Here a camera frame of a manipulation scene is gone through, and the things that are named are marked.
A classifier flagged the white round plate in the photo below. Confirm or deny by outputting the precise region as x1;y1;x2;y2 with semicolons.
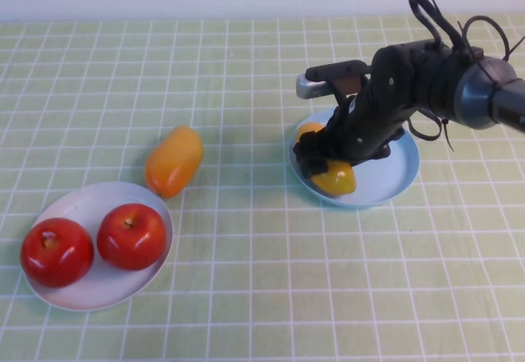
22;181;174;313

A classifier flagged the green checkered tablecloth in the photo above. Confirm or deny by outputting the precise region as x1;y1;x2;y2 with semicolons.
0;13;525;362

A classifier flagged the yellow mango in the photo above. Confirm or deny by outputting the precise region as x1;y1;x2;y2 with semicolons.
295;121;357;198

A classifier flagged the light blue round plate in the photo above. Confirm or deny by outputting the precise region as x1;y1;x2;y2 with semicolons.
287;106;421;209

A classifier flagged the orange mango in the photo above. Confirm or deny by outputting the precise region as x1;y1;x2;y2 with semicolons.
144;125;204;199

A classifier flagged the black right camera cable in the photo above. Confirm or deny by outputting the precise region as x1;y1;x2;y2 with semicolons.
408;0;464;57

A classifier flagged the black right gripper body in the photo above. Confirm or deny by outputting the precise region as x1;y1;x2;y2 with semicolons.
327;44;423;164

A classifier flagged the red apple with long stem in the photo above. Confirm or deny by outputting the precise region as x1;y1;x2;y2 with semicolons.
96;203;168;272

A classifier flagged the red apple with short stem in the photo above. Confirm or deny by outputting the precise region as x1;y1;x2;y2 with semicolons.
20;217;95;289

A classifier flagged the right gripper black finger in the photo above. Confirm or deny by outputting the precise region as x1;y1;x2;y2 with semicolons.
293;130;337;179
371;130;406;161

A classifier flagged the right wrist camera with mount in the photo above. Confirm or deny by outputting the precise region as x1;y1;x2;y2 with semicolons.
294;60;372;100

